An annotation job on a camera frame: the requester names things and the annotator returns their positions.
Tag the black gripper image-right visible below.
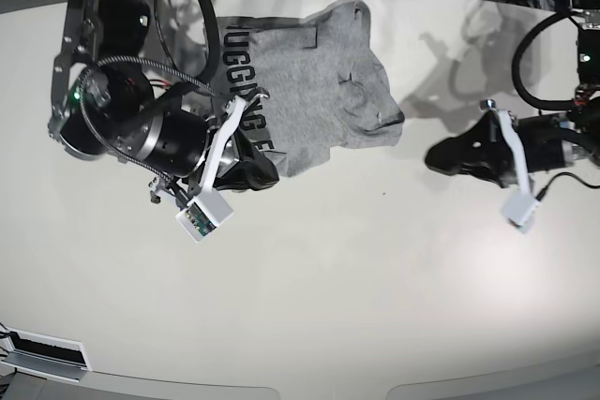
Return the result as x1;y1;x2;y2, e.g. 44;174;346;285
425;113;599;187

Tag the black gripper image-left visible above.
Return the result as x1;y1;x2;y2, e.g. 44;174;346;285
116;108;279;191

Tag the grey t-shirt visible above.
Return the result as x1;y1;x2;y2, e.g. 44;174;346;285
213;0;405;178

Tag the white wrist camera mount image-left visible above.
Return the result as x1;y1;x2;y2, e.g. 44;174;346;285
149;88;269;243

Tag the white wrist camera mount image-right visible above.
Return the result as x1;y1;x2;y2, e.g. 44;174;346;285
480;99;540;234

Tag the silver cable tray slot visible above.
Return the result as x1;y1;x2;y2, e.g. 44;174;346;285
1;327;93;383

